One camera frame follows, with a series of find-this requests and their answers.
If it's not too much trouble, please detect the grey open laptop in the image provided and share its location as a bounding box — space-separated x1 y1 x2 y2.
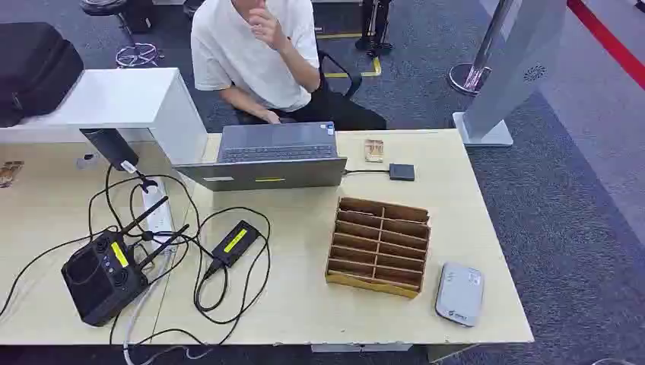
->
173 122 348 192

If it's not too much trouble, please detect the small black square box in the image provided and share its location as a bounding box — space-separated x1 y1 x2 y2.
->
389 163 416 183

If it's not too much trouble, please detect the wooden slotted card box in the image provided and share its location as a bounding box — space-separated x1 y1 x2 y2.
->
325 196 432 300

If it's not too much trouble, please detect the black power adapter yellow label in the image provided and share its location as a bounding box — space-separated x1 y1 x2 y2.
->
203 220 262 281

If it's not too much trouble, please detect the black office chair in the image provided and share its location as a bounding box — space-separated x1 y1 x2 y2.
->
316 49 364 100

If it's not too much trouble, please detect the person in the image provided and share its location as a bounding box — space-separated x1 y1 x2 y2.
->
190 0 388 132

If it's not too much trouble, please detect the black tripod stand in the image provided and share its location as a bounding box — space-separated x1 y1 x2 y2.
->
354 0 395 58

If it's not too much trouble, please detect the white power strip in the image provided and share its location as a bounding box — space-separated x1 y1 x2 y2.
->
141 182 176 254

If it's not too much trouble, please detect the black rectangular mounted device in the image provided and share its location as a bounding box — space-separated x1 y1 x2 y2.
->
79 128 140 173

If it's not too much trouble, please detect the white standing kiosk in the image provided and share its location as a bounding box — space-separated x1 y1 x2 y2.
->
452 0 570 148

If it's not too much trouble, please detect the black stool with chrome base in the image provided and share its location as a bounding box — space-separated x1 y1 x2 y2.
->
79 0 164 69

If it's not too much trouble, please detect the black remote controller with antennas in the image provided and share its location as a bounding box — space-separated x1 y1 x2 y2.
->
61 196 190 328

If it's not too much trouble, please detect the black backpack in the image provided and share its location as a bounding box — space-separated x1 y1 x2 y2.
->
0 21 85 129

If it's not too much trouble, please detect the brown printed card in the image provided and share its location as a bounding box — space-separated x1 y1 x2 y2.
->
0 160 24 189

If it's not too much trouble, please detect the black looped power cable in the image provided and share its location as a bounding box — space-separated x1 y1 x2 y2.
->
193 206 273 347

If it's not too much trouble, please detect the chrome stanchion post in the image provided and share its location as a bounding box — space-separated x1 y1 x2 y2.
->
447 0 520 97

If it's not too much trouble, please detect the white cable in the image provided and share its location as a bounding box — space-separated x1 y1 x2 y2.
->
122 249 175 365

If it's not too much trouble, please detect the long black cable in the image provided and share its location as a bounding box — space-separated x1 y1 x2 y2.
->
0 163 152 319

